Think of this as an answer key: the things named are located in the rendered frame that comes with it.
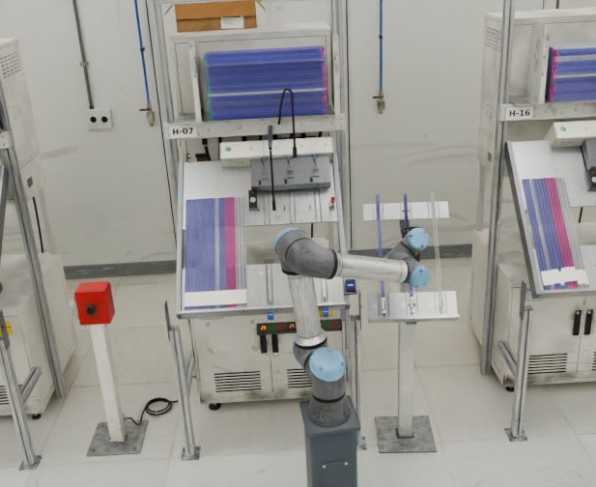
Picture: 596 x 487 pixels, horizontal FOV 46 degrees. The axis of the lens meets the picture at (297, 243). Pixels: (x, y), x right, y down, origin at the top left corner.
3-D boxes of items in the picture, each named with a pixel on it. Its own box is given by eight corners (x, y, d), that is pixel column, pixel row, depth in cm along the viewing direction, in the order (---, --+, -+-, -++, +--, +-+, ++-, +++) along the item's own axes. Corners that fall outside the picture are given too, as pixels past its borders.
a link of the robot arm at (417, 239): (401, 240, 243) (419, 222, 243) (398, 241, 254) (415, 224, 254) (417, 255, 242) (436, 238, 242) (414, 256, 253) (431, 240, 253)
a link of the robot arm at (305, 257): (302, 249, 213) (438, 264, 232) (291, 237, 222) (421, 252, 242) (294, 284, 216) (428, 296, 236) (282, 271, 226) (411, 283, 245)
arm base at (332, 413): (354, 423, 239) (354, 399, 235) (311, 429, 237) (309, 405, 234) (346, 398, 253) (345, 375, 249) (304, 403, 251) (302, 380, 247)
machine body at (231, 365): (346, 406, 339) (343, 291, 315) (201, 415, 339) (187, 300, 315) (335, 337, 399) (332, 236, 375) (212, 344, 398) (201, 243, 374)
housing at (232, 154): (332, 168, 316) (333, 152, 303) (223, 175, 316) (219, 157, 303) (330, 153, 320) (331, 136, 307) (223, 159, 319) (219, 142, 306)
